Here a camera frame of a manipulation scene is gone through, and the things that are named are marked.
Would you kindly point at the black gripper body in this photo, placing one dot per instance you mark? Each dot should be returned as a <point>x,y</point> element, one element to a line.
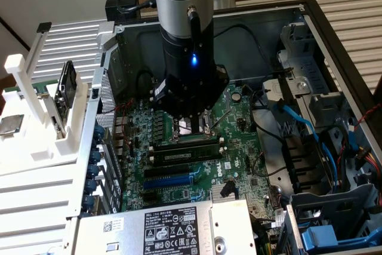
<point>191,84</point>

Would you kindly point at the dark RAM stick white label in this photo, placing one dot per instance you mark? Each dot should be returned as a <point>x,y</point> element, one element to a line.
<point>185,155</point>

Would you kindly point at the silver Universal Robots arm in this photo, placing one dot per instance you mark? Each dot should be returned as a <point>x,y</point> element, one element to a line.
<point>185,7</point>

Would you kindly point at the black RAM slot white latches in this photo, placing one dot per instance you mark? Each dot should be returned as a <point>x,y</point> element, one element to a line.
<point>224,149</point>
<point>221,140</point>

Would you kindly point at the green RAM stick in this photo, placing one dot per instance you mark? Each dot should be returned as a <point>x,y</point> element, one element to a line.
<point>41,87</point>

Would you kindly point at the metal CPU socket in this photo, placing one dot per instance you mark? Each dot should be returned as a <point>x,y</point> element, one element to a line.
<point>183,125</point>

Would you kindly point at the thin steel locking lever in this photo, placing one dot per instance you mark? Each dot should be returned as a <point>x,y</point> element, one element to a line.
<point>221,119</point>

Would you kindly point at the silver coin battery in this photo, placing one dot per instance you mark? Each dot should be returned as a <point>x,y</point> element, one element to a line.
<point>236,96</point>

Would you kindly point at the green Dell motherboard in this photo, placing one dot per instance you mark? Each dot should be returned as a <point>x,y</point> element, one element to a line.
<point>238,147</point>

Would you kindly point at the long black expansion slot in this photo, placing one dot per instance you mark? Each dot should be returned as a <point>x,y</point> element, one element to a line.
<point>167,170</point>

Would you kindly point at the blue expansion slot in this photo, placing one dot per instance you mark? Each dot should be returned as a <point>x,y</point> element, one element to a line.
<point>167,181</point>

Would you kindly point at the open grey PC case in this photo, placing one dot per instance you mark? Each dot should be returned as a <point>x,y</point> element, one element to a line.
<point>247,52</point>

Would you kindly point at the silver finned heatsink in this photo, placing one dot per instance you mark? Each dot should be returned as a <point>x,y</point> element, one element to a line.
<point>215,190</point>

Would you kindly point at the silver rear port block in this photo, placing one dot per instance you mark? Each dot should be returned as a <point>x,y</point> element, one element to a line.
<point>120,149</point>
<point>121,125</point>

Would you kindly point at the short black expansion slot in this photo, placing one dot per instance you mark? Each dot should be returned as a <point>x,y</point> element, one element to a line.
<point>150,196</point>

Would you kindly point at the blue card retention clip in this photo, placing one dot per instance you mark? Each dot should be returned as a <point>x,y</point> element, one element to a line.
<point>92,170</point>
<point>100,133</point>
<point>90,186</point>
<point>95,155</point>
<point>89,202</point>

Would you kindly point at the black box device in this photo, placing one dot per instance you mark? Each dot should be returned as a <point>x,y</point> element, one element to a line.
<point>112,5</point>

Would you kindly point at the silver disk bay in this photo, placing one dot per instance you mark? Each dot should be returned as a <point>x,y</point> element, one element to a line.
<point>301,58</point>

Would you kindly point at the black plastic fan shroud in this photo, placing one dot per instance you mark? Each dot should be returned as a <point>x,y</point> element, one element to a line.
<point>304,162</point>

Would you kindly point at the grey power supply with label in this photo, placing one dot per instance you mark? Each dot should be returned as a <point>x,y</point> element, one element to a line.
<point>134,231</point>

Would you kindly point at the white parts rack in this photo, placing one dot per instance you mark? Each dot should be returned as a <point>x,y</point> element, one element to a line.
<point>67,147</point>

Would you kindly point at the green graphics card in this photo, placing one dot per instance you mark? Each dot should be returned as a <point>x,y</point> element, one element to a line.
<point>59,114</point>

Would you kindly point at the grey drive cage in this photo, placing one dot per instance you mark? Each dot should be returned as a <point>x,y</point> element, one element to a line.
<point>328,207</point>

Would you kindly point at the black end cap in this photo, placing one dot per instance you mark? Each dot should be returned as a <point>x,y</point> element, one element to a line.
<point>43,27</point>

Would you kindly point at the blue plastic latch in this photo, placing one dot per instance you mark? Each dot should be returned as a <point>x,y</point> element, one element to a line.
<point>319,237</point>

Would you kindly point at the silver CPU chip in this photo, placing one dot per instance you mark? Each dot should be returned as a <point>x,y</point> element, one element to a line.
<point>10,124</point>

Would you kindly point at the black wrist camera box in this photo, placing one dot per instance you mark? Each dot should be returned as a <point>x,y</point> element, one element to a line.
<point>159,93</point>

